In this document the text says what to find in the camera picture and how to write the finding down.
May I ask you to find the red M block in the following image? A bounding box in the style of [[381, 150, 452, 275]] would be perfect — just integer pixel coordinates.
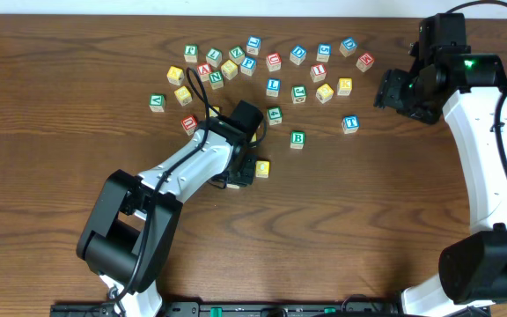
[[356, 53, 375, 72]]

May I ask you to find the green Z block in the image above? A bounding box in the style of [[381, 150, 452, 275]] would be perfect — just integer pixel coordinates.
[[229, 46, 246, 65]]

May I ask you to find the green V block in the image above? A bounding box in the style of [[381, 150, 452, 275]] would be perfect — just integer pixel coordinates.
[[149, 94, 165, 113]]

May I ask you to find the blue J block top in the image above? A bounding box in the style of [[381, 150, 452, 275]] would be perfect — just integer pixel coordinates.
[[246, 36, 261, 55]]

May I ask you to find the yellow block near A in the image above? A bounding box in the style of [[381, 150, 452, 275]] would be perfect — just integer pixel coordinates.
[[220, 60, 239, 80]]

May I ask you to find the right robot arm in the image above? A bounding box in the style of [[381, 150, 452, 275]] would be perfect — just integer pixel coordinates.
[[375, 13, 507, 316]]

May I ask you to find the blue L block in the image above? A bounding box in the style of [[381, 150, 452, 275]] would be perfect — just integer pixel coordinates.
[[266, 78, 281, 97]]

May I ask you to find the blue P block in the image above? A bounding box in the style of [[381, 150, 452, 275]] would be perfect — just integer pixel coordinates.
[[240, 56, 257, 77]]

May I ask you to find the red I block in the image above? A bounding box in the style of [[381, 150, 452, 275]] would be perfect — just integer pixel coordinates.
[[310, 63, 327, 83]]

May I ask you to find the green 4 block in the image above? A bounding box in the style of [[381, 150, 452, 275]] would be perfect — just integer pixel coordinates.
[[267, 107, 283, 125]]

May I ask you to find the green J block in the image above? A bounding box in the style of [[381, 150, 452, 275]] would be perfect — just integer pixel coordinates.
[[291, 85, 307, 104]]

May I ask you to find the yellow O block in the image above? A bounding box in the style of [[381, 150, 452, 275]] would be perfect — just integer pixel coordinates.
[[255, 160, 270, 178]]

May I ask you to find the green L block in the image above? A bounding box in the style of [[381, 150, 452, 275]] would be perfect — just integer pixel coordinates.
[[206, 48, 223, 68]]

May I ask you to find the blue T block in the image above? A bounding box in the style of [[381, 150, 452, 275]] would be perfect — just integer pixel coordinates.
[[342, 115, 360, 134]]

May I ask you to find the red U block lower left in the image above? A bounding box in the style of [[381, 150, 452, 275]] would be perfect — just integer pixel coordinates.
[[180, 114, 198, 136]]

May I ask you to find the green B block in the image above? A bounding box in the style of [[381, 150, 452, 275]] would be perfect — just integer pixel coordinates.
[[290, 130, 305, 150]]

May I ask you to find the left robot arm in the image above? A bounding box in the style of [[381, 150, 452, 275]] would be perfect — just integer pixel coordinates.
[[64, 100, 264, 316]]

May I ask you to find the yellow block left lower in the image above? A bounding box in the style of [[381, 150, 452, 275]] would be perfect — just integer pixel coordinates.
[[174, 86, 192, 107]]

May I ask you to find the blue D block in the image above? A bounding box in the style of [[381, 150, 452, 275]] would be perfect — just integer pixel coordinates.
[[290, 45, 307, 66]]

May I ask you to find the red A block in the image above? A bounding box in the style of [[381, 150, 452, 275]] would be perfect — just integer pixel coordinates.
[[196, 63, 212, 82]]

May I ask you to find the green N block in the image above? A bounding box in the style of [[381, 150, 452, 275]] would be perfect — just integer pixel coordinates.
[[209, 70, 224, 90]]

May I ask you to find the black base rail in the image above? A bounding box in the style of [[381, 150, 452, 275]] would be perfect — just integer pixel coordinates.
[[49, 299, 492, 317]]

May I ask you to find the yellow S block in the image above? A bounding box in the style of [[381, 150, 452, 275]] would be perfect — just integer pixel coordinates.
[[316, 84, 334, 104]]

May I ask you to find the yellow K block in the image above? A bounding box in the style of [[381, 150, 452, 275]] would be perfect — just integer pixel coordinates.
[[337, 77, 353, 96]]

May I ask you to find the yellow block far left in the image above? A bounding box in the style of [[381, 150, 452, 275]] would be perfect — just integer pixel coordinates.
[[166, 66, 185, 86]]

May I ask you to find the red u block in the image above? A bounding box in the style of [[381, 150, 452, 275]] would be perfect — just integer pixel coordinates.
[[266, 53, 282, 72], [180, 114, 198, 136]]

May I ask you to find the yellow C block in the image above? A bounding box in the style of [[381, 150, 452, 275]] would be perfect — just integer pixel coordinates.
[[209, 106, 220, 117]]

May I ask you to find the red U block upper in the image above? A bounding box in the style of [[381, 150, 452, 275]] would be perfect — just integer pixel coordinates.
[[266, 53, 282, 72]]

